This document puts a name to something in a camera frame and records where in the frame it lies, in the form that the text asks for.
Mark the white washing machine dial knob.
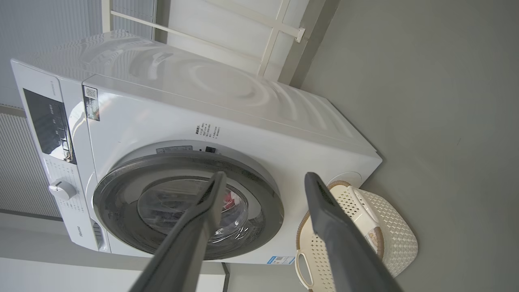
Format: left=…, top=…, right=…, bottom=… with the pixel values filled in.
left=49, top=180, right=77, bottom=200

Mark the round glass washer door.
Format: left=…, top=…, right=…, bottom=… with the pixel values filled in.
left=92, top=151, right=284, bottom=260

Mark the black QR code sticker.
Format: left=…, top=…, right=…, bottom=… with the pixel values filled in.
left=83, top=86, right=101, bottom=121

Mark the printed product label sticker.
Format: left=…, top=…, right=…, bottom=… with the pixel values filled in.
left=364, top=227, right=384, bottom=256

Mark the white front-load washing machine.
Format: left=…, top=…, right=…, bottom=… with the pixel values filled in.
left=10, top=30, right=382, bottom=265

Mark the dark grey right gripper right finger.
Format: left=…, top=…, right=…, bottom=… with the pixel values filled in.
left=305, top=172, right=403, bottom=292

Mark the cream perforated laundry basket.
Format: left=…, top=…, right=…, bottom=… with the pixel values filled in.
left=295, top=181, right=418, bottom=292

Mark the white metal railing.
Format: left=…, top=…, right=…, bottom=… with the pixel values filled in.
left=101, top=0, right=307, bottom=77

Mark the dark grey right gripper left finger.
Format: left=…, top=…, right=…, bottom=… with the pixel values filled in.
left=130, top=172, right=227, bottom=292

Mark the black washing machine display panel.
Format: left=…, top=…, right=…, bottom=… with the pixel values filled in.
left=23, top=88, right=77, bottom=165

